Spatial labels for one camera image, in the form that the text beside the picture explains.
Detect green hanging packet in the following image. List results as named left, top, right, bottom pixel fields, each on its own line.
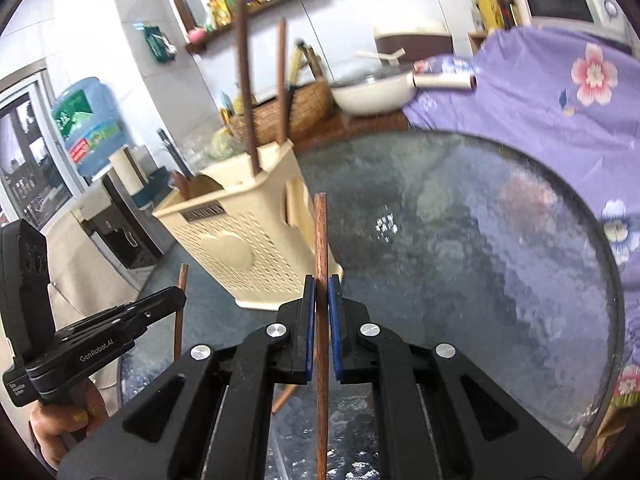
left=142, top=23, right=179, bottom=64

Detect clear plastic bag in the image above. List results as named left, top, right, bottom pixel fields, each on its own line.
left=182, top=127, right=251, bottom=162

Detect white rice paddle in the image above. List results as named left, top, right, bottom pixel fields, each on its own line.
left=356, top=48, right=406, bottom=64

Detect white pan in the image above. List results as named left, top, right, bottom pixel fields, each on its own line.
left=330, top=57, right=477, bottom=116

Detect brown glass bottle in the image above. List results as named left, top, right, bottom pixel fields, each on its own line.
left=495, top=0, right=519, bottom=29

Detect cream plastic utensil holder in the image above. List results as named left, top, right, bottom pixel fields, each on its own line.
left=151, top=138, right=345, bottom=311

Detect brass bamboo-style faucet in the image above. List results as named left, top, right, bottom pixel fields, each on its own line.
left=290, top=40, right=329, bottom=84

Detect brown white rice cooker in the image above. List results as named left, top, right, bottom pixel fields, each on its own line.
left=372, top=22, right=454, bottom=64

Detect person's left hand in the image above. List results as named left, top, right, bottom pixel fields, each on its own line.
left=28, top=384, right=109, bottom=467

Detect brown wooden chopstick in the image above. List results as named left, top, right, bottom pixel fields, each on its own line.
left=172, top=263, right=190, bottom=361
left=312, top=192, right=331, bottom=480
left=235, top=0, right=261, bottom=177
left=276, top=17, right=292, bottom=145
left=271, top=387, right=297, bottom=416

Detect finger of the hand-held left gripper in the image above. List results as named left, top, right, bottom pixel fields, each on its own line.
left=127, top=304, right=186, bottom=344
left=55, top=286, right=187, bottom=342

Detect dark wooden spoon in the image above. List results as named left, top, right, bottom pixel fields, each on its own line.
left=171, top=171, right=195, bottom=201

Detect light round spoon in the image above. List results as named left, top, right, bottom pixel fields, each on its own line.
left=191, top=173, right=224, bottom=202

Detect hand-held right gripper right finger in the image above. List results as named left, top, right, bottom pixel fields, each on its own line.
left=328, top=275, right=584, bottom=480

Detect blue water jug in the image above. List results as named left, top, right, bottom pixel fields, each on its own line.
left=51, top=77, right=132, bottom=177

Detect metal framed window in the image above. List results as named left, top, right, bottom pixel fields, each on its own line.
left=0, top=66, right=89, bottom=234

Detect purple floral cloth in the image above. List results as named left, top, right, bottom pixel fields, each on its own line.
left=400, top=25, right=640, bottom=412

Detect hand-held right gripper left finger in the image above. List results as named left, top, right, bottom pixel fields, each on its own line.
left=57, top=274, right=318, bottom=480

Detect beige cloth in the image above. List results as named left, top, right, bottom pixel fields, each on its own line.
left=46, top=194, right=147, bottom=322

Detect wooden shelf box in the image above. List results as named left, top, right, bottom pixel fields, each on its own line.
left=467, top=0, right=527, bottom=54

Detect water dispenser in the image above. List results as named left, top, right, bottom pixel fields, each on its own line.
left=71, top=172, right=174, bottom=282

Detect woven pattern basin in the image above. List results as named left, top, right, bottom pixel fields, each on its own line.
left=227, top=79, right=335, bottom=146

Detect yellow green snack packet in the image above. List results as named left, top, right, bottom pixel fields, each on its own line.
left=206, top=0, right=235, bottom=30

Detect glass pan lid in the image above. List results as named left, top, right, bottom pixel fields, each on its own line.
left=332, top=57, right=414, bottom=86

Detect paper cup dispenser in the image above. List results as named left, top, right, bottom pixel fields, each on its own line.
left=109, top=146, right=157, bottom=209

